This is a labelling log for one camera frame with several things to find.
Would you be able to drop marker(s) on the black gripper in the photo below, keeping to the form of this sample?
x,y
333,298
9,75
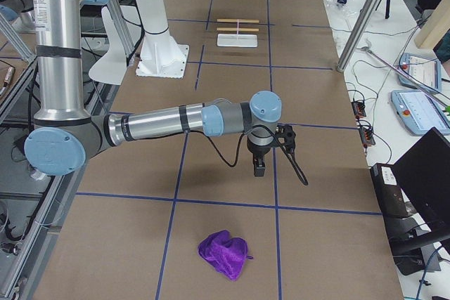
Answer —
x,y
256,151

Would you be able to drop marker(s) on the purple towel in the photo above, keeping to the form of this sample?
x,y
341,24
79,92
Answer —
x,y
226,254

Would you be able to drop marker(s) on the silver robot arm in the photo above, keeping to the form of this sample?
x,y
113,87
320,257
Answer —
x,y
66,136

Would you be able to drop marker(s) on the white rack base tray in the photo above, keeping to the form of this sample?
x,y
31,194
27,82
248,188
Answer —
x,y
237,40

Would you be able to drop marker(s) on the wooden rack rod near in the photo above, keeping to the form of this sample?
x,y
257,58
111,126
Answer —
x,y
237,30

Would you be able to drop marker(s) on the wooden rack rod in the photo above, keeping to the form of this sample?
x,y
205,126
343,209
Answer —
x,y
237,20
237,30

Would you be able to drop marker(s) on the wooden rack rod far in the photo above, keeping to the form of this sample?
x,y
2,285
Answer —
x,y
237,20

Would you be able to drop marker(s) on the orange connector block near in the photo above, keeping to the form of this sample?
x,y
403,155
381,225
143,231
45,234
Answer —
x,y
366,136

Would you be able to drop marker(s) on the orange connector block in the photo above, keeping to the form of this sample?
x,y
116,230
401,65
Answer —
x,y
358,107
366,136

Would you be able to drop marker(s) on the orange connector block far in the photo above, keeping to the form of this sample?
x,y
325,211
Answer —
x,y
358,107

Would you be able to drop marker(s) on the black box device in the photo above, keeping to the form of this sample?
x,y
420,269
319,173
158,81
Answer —
x,y
389,195

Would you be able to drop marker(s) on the black monitor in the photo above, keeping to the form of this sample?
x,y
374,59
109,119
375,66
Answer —
x,y
423,174

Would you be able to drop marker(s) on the teach pendant near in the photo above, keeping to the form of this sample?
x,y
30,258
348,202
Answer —
x,y
419,113

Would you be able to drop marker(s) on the teach pendant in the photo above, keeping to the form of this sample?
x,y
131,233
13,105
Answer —
x,y
425,70
419,113

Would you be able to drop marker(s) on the white paddle board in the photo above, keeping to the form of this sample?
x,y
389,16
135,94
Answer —
x,y
111,68

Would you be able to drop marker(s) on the teach pendant far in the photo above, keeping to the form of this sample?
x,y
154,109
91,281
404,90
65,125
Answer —
x,y
425,70

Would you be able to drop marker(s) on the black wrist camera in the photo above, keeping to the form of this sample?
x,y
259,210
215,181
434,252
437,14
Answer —
x,y
286,137

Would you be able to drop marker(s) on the white pedestal column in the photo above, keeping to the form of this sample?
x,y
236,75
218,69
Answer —
x,y
161,55

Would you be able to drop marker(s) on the aluminium frame post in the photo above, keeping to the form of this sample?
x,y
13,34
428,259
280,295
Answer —
x,y
356,34

